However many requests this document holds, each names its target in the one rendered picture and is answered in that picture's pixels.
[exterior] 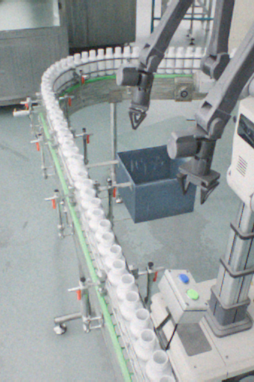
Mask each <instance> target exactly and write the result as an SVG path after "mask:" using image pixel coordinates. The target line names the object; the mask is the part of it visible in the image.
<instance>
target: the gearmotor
mask: <svg viewBox="0 0 254 382"><path fill-rule="evenodd" d="M214 81H215V80H214V79H213V78H212V79H210V77H209V76H207V75H205V74H204V73H203V72H195V73H193V76H192V77H191V76H177V77H175V86H174V97H175V101H184V102H192V98H193V91H194V92H201V93H207V94H206V95H208V92H209V90H211V89H212V88H213V87H214V86H215V84H216V83H215V82H214Z"/></svg>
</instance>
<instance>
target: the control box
mask: <svg viewBox="0 0 254 382"><path fill-rule="evenodd" d="M180 274H185V275H187V276H188V277H189V281H188V282H187V283H185V282H182V281H181V280H180V279H179V275H180ZM158 288H159V290H160V291H161V294H162V295H163V297H164V300H165V301H166V303H167V306H168V308H169V310H170V312H169V313H168V315H167V316H166V318H165V319H164V320H163V322H162V323H161V324H159V325H158V326H157V327H156V330H157V332H159V331H161V330H162V328H163V327H164V326H165V325H166V324H167V323H168V322H169V321H170V320H171V318H172V316H173V318H174V320H175V322H176V326H175V328H174V331H173V333H172V334H171V337H170V339H169V342H168V343H167V346H166V348H165V350H166V351H167V349H168V347H169V345H170V343H171V340H172V338H173V337H174V335H175V332H176V329H177V326H178V324H180V323H200V321H201V320H202V318H203V316H204V315H205V312H206V310H207V309H208V308H209V306H208V303H207V301H206V300H205V298H204V296H203V294H202V292H201V290H200V289H199V287H198V286H197V285H196V283H195V281H194V279H193V277H192V275H191V274H190V272H189V271H188V270H166V272H165V273H164V276H163V277H162V279H161V280H160V282H159V284H158ZM189 289H194V290H195V291H196V293H197V295H199V296H197V298H191V297H190V296H189V295H188V290H189Z"/></svg>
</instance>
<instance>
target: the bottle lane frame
mask: <svg viewBox="0 0 254 382"><path fill-rule="evenodd" d="M40 120H41V123H42V126H43V134H44V139H49V138H50V135H49V130H48V128H47V125H46V123H45V122H44V119H43V115H42V114H40ZM50 145H51V142H50V141H47V142H45V143H44V146H45V149H46V151H47V153H48V156H49V161H50V163H51V166H53V161H54V162H55V166H53V167H52V171H53V174H54V168H55V175H54V177H55V182H56V185H57V188H58V192H60V195H68V191H69V190H68V189H67V187H66V186H68V185H66V183H65V180H64V175H63V173H62V172H63V171H61V166H60V164H59V163H60V162H58V159H57V157H56V153H55V150H54V149H52V147H51V146H50ZM62 199H63V200H64V203H65V205H66V213H67V221H68V224H69V225H71V218H73V222H74V226H71V227H69V228H70V232H71V234H72V227H74V229H75V235H74V234H73V235H72V236H73V239H74V242H75V247H76V250H77V252H78V258H79V260H80V263H81V267H82V271H83V273H84V277H85V278H86V282H87V284H93V283H96V279H99V277H98V276H96V273H95V269H96V268H94V267H93V263H92V262H93V260H91V258H90V253H92V252H89V251H88V248H87V247H88V245H87V243H86V241H85V239H86V238H84V237H83V234H82V232H85V231H82V230H81V227H80V224H79V222H78V220H79V218H78V217H77V215H76V211H75V208H74V207H75V206H72V207H70V204H69V202H68V201H69V198H62ZM62 199H61V200H62ZM98 288H99V287H98V286H95V287H91V288H88V289H89V291H90V297H91V299H92V302H93V307H94V310H95V313H96V316H100V311H101V309H102V312H103V325H104V327H100V328H101V332H102V335H103V338H104V342H105V346H106V349H107V352H108V356H109V360H110V362H111V364H112V368H113V370H114V374H115V378H116V381H117V382H132V380H131V375H133V374H134V372H133V373H129V370H128V367H127V362H128V361H129V360H126V359H125V357H124V355H123V352H122V350H123V349H124V348H121V347H120V344H119V340H118V338H119V337H120V336H117V334H116V331H115V328H114V327H115V326H116V325H114V324H113V322H112V319H111V316H112V315H113V314H109V312H108V308H107V306H108V305H109V304H106V302H105V298H104V297H100V294H99V291H98V290H96V289H98Z"/></svg>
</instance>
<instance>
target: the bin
mask: <svg viewBox="0 0 254 382"><path fill-rule="evenodd" d="M115 155H116V160H114V161H108V162H103V163H94V164H89V165H87V167H88V168H90V167H95V166H105V165H111V164H116V185H113V186H117V185H121V188H117V190H118V192H119V193H118V195H120V197H121V199H122V200H123V201H124V203H125V205H126V208H127V210H128V212H129V214H130V216H131V217H128V218H124V219H120V220H117V221H113V222H120V221H125V220H128V219H132V221H133V223H134V224H137V223H141V222H148V221H152V220H156V219H160V218H164V217H168V216H176V215H180V214H183V213H191V212H193V209H194V202H195V196H196V185H195V184H192V183H190V186H189V189H188V192H187V193H185V195H182V189H181V187H180V185H179V182H178V180H177V177H176V175H177V174H178V173H180V172H179V166H180V165H182V164H183V163H186V162H187V160H186V159H184V158H180V159H170V157H169V154H168V151H167V145H157V146H153V147H147V148H138V149H132V150H127V151H117V152H115ZM118 195H116V196H118Z"/></svg>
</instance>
